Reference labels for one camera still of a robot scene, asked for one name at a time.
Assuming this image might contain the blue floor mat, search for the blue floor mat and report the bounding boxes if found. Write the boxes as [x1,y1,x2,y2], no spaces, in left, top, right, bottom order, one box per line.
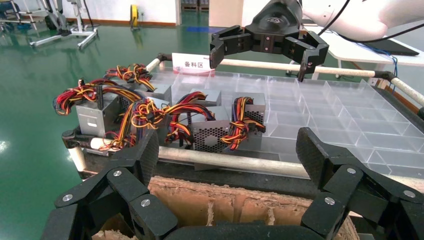
[186,26,230,35]

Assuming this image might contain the cardboard box with dividers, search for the cardboard box with dividers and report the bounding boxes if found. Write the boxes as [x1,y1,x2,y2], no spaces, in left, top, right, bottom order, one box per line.
[82,175,360,240]

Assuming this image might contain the white metal stand frame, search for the white metal stand frame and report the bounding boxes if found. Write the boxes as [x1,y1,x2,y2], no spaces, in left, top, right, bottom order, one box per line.
[29,0,99,51]

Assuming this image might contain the yellow standing device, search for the yellow standing device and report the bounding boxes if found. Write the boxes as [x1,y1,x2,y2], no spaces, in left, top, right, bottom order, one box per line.
[129,4,140,30]

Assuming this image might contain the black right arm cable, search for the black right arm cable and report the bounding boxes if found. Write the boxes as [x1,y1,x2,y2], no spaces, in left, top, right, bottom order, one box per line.
[317,0,424,45]

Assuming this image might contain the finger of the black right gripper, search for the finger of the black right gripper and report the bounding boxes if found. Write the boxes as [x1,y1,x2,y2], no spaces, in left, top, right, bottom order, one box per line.
[209,25,253,70]
[283,30,330,83]

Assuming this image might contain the white sign with Chinese text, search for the white sign with Chinese text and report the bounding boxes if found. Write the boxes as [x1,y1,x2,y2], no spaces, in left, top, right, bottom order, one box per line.
[172,52,216,75]

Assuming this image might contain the grey power supply colourful cables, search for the grey power supply colourful cables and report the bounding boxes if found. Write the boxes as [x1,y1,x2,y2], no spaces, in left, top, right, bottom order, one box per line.
[219,92,267,152]
[177,88,223,108]
[97,97,173,158]
[104,63,173,104]
[164,101,232,154]
[52,78,144,138]

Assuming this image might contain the white office table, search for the white office table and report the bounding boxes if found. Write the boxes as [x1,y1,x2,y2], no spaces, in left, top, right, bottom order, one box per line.
[302,23,424,80]

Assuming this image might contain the black laptop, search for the black laptop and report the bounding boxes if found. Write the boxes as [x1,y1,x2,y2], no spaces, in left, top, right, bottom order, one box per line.
[362,39,421,57]

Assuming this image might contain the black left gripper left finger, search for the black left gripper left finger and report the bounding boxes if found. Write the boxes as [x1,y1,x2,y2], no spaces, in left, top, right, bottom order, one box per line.
[39,127,180,240]

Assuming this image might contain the blue cable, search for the blue cable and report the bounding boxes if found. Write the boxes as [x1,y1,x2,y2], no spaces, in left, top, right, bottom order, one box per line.
[361,41,398,77]

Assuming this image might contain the beige door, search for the beige door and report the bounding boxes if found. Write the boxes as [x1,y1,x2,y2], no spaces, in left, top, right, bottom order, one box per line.
[209,0,244,28]

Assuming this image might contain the clear acrylic divider tray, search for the clear acrylic divider tray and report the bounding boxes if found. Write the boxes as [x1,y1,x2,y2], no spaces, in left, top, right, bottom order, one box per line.
[145,71,424,180]

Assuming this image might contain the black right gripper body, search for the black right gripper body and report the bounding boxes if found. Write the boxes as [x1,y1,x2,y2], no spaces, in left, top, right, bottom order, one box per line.
[245,0,304,56]

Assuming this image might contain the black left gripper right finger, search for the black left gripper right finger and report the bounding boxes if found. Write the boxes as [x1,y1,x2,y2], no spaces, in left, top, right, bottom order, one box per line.
[295,126,424,240]

